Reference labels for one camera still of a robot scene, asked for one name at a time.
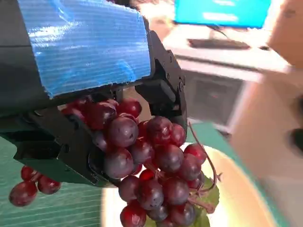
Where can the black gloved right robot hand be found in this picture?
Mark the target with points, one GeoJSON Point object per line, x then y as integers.
{"type": "Point", "coordinates": [297, 142]}

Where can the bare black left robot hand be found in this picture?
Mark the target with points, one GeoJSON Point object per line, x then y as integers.
{"type": "Point", "coordinates": [82, 47]}

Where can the red toy grape bunch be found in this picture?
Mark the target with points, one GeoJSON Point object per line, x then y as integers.
{"type": "Point", "coordinates": [154, 170]}

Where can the white square plate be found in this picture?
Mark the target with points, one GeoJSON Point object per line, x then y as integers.
{"type": "Point", "coordinates": [236, 194]}

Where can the white cabinet with red light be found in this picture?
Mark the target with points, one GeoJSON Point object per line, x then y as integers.
{"type": "Point", "coordinates": [213, 99]}

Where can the white desk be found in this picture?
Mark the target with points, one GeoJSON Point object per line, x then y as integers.
{"type": "Point", "coordinates": [232, 61]}

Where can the black keyboard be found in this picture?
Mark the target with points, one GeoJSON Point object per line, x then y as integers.
{"type": "Point", "coordinates": [220, 44]}

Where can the computer monitor with blue screen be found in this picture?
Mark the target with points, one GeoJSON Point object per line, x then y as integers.
{"type": "Point", "coordinates": [222, 11]}

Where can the green cutting mat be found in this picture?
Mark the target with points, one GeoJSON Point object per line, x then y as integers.
{"type": "Point", "coordinates": [47, 212]}

